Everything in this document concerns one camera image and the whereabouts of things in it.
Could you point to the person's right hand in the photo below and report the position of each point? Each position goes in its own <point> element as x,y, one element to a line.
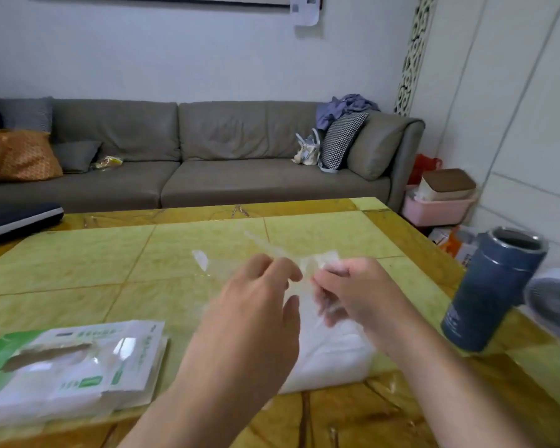
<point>368,298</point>

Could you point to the clear plastic wrapper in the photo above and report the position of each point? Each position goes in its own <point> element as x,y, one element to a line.
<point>267,243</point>

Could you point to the white wardrobe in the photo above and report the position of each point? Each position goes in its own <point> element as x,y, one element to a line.
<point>508,125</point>

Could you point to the person's left hand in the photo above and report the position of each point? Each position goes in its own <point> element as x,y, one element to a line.
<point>242,331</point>

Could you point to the plain grey small cushion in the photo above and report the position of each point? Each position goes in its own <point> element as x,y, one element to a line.
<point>74,156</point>

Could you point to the person's left middle finger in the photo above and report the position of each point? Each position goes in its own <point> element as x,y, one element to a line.
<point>255,265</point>

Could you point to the person's right thumb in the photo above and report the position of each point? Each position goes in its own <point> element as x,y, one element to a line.
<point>332,275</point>

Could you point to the purple clothes pile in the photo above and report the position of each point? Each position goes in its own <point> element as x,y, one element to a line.
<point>343,107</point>

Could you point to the red plastic bag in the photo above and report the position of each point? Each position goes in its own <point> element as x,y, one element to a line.
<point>422,165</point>

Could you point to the person's left thumb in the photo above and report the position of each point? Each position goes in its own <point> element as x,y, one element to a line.
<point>293,321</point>

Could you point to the pink plastic basket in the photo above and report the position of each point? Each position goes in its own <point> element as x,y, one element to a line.
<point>436,212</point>

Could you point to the green and white tissue packet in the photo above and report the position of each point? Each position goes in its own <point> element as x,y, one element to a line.
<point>74,373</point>

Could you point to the person's left forearm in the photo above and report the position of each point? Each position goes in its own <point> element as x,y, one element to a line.
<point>205,415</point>

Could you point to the orange and white packages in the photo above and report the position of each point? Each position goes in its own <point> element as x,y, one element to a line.
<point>455,244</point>

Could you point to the white round fan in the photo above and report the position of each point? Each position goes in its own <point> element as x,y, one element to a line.
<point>557,303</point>

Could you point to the grey sofa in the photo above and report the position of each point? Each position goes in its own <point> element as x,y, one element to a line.
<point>242,177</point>

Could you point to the white lattice panel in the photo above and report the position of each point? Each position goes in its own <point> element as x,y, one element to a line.
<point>415,53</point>

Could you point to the white box with brown lid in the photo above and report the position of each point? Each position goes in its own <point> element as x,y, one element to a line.
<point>445,184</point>

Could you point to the black and white houndstooth pillow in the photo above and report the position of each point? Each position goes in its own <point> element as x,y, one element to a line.
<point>341,139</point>

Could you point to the dark blue insulated tumbler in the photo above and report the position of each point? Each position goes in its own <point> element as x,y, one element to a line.
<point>487,293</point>

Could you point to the person's right forearm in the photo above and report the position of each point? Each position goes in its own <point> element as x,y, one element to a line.
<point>448,396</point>

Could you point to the white tissue stack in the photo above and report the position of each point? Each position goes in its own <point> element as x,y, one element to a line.
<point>326,363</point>

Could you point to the grey striped cushion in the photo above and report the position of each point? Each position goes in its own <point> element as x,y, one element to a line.
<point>25,114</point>

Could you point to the yellow snack packet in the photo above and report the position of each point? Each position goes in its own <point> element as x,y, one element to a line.
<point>107,162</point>

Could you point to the white handbag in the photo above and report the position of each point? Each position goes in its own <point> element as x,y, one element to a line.
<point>308,151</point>

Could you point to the orange patterned pillow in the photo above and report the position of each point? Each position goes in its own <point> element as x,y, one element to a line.
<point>18,156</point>

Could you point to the white paper sheet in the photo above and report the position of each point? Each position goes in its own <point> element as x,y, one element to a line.
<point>304,9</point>

